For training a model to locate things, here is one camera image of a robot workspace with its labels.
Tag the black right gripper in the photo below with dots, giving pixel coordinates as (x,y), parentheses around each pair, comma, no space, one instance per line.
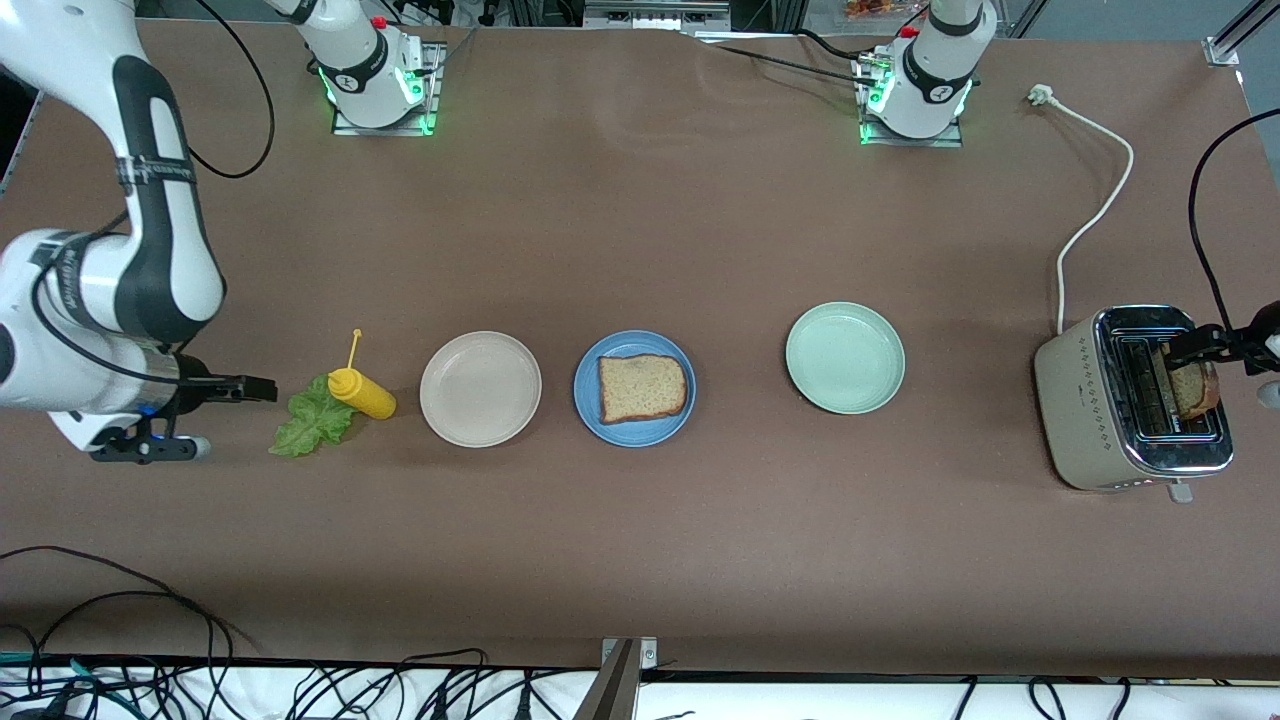
(196,390)

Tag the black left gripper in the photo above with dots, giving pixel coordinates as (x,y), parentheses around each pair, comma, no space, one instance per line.
(1262,337)

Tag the brown bread slice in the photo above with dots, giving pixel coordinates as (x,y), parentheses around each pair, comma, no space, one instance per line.
(1195,395)
(640,390)

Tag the green lettuce leaf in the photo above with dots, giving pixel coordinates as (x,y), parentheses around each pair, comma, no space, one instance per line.
(305,430)

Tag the beige round plate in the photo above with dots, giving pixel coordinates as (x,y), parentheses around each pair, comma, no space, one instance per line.
(480,390)

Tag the green round plate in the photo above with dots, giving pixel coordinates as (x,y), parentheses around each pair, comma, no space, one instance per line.
(845,358)

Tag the blue round plate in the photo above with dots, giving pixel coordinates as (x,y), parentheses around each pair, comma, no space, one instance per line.
(635,434)

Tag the yellow squeeze bottle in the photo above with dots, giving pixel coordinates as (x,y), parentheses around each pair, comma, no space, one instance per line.
(370,398)

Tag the beige chrome toaster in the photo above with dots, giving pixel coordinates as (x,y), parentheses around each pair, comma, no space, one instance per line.
(1080,420)

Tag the orange snack packet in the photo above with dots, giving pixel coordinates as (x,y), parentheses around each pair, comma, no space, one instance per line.
(875,8)

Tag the grey aluminium profile beam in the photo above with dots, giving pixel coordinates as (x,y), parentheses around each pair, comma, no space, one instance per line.
(610,695)

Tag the grey power strip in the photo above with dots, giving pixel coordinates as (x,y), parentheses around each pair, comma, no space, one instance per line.
(655,15)

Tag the aluminium frame profile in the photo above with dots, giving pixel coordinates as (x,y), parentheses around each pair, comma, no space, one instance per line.
(1225,48)

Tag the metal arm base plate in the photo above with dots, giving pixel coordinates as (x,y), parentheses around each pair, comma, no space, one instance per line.
(432,90)
(940,140)

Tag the metal corner bracket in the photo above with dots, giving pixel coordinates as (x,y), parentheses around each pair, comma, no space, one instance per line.
(645,652)

